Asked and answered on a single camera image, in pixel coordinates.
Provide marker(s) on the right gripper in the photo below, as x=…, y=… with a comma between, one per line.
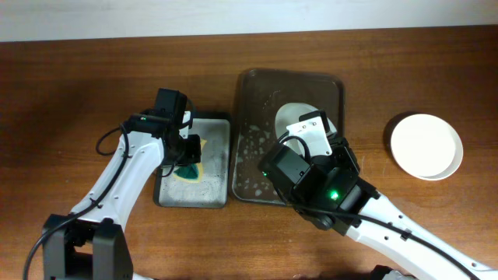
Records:
x=341, y=152

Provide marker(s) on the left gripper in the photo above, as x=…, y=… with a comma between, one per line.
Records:
x=194, y=155

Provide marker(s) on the green and yellow sponge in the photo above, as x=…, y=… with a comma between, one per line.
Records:
x=191, y=174

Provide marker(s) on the white plate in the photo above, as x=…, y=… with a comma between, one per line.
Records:
x=438, y=161
x=408, y=135
x=289, y=114

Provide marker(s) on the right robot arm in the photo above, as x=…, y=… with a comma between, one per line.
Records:
x=390, y=232

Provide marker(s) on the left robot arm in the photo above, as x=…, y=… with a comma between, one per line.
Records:
x=89, y=242

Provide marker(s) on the small black sponge tray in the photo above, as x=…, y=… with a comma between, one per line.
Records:
x=214, y=130

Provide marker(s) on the large brown serving tray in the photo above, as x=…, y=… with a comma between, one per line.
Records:
x=261, y=94

